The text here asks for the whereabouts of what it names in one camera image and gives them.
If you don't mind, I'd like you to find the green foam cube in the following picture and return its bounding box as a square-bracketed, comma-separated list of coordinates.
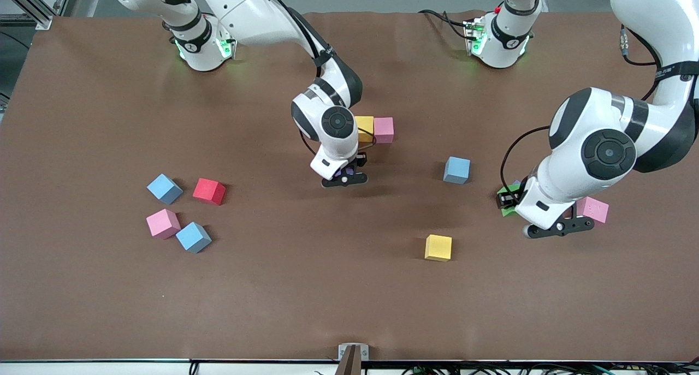
[496, 183, 523, 218]

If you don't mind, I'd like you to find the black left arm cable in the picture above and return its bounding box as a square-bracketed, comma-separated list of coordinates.
[500, 125, 552, 195]

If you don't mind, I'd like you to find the aluminium frame profile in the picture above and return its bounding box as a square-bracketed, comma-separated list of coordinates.
[0, 0, 74, 31]

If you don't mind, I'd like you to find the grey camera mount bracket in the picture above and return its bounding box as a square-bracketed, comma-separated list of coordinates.
[338, 343, 370, 375]

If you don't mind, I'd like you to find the brown table mat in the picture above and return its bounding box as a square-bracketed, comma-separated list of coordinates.
[0, 10, 699, 362]

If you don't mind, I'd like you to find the blue foam cube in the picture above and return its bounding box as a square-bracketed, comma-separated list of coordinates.
[146, 173, 184, 205]
[175, 221, 212, 254]
[443, 156, 471, 185]

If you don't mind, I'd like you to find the red foam cube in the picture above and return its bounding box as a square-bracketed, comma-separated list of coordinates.
[192, 177, 227, 206]

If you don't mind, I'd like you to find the pink dotted foam cube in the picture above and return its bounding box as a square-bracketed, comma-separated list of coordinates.
[578, 196, 610, 224]

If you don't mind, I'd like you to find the black left base cable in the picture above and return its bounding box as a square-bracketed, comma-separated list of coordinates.
[418, 9, 471, 40]

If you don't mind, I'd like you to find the yellow foam cube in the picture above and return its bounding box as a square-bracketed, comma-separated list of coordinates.
[424, 234, 453, 263]
[355, 116, 375, 143]

